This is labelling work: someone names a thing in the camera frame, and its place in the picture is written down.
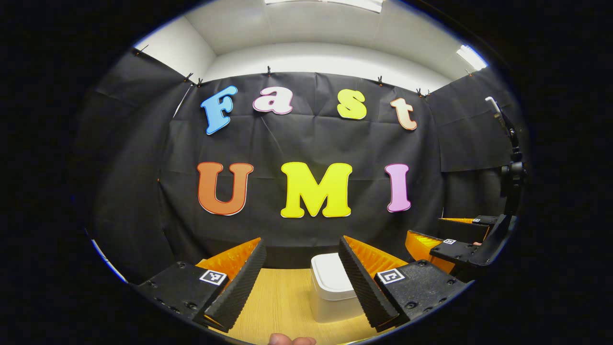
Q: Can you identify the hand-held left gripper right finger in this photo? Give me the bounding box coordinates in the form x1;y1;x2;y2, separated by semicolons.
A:
339;235;472;333

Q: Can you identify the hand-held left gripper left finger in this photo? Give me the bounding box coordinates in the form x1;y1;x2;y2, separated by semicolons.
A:
129;237;267;334

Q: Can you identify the white desktop garbage bin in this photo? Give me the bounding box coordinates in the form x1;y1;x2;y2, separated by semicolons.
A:
310;253;365;324

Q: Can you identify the wooden desktop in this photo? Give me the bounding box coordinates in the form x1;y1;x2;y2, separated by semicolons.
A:
194;259;398;345

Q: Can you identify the black backdrop cloth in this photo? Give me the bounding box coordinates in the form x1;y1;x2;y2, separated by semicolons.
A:
77;48;530;288

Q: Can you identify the small ceiling light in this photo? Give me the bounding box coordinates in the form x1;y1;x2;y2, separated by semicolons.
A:
456;45;488;71

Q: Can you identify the row of small black clips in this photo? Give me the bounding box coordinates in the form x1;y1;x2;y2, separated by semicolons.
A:
134;45;472;99

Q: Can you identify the long ceiling light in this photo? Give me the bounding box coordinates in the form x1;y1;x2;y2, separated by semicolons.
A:
264;0;384;13

